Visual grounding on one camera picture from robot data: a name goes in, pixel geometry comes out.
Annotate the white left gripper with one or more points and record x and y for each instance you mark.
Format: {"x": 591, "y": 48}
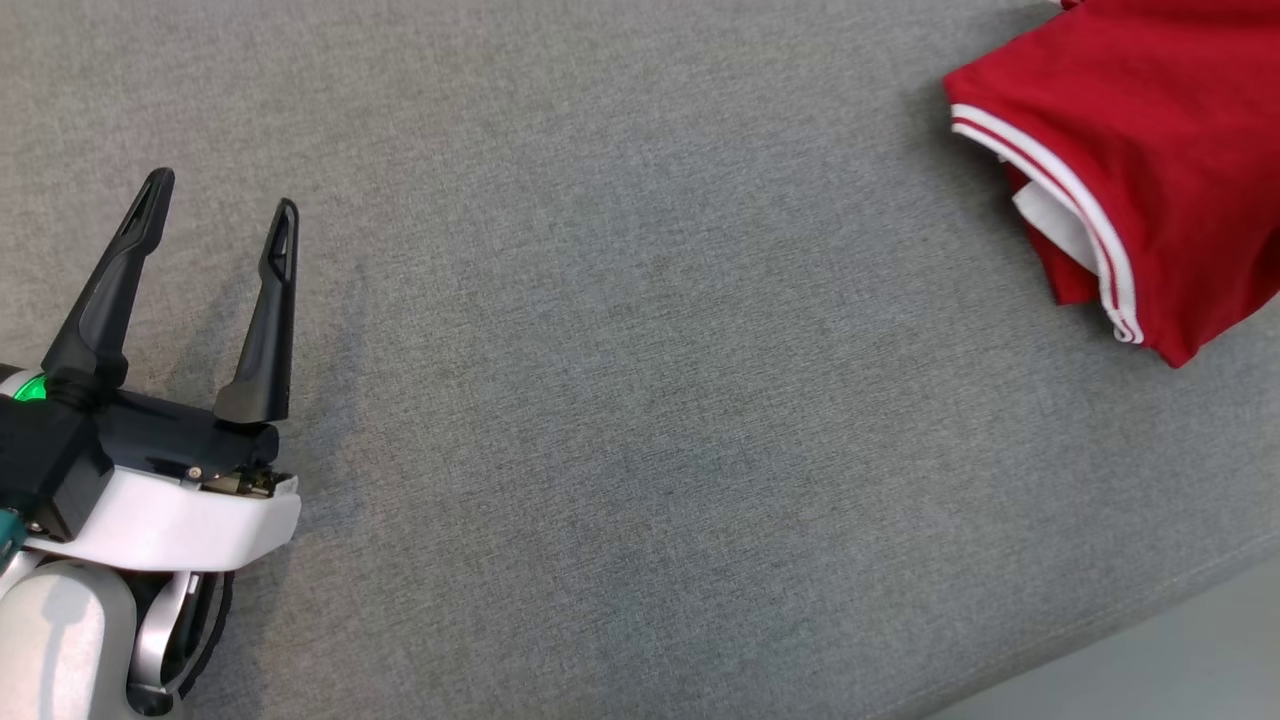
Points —
{"x": 200, "y": 520}

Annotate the red Bulls 23 jersey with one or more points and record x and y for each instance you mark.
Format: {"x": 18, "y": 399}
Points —
{"x": 1180, "y": 150}

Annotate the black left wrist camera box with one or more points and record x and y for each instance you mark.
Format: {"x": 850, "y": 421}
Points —
{"x": 50, "y": 465}

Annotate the teal left camera connector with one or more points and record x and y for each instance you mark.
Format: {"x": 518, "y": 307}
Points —
{"x": 8, "y": 528}

